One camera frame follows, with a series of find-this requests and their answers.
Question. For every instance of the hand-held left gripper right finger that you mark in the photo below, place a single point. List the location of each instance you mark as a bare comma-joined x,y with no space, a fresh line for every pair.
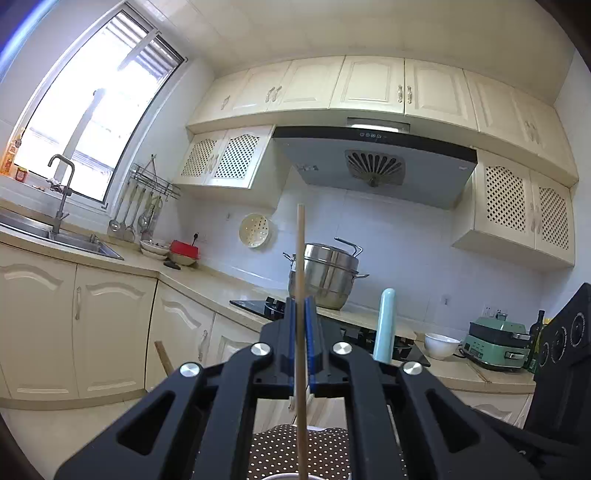
310,341

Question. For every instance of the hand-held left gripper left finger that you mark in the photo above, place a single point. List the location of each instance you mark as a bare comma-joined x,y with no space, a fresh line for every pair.
289,332

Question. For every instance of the wooden chopstick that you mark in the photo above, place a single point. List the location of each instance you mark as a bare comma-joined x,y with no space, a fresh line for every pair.
300,254
162,355

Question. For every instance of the black gas stove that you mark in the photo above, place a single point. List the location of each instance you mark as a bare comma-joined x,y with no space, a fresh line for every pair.
249,305

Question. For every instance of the dark glass bottle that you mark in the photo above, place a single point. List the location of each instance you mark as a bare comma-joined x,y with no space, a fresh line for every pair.
537,337

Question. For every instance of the stainless steel steamer pot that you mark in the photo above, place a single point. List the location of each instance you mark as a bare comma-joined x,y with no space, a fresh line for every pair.
323,277

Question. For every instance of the green electric cooker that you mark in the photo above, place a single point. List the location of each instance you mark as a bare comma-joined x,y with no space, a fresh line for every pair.
494,346

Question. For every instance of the round white perforated plate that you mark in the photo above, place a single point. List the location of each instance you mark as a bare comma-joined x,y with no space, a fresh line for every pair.
255,230

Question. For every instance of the brown polka dot tablecloth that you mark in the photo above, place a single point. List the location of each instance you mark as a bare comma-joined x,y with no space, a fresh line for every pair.
332,452

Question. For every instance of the white bowl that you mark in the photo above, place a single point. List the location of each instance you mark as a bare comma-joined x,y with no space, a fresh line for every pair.
441,346

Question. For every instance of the red pot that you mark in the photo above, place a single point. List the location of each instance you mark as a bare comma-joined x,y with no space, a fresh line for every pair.
184,251

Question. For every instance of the stack of white bowls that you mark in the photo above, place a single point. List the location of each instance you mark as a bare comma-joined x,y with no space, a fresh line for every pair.
154,249

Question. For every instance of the grey range hood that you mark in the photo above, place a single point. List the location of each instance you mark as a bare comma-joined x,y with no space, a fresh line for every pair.
323,157

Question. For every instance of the large cream lattice cabinet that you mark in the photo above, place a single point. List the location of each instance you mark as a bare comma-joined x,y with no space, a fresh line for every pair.
508,207

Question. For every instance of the hanging metal skimmer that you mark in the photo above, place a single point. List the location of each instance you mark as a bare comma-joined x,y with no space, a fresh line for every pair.
145,221

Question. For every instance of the small cream lattice cabinet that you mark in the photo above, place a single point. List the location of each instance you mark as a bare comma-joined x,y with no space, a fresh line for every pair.
231,157

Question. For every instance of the hanging metal spatula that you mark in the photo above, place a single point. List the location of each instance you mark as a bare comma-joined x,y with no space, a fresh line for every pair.
130,228

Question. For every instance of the hanging metal ladle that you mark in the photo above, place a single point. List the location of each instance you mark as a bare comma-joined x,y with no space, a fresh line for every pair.
114,225

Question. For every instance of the stainless steel sink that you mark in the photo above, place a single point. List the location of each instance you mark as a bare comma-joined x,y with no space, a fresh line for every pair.
69,240

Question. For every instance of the grey kitchen faucet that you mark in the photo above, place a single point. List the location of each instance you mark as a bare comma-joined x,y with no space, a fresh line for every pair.
62,203

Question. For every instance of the kitchen window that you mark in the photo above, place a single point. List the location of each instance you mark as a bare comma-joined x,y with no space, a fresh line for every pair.
92,115

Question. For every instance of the orange bottle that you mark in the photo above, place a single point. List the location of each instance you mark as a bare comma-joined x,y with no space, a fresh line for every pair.
9,159

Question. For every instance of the metal wall utensil rack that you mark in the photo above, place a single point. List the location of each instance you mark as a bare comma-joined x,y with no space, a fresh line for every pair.
154,182

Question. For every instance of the cream upper wall cabinets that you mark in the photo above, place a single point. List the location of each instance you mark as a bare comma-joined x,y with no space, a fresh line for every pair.
369,83

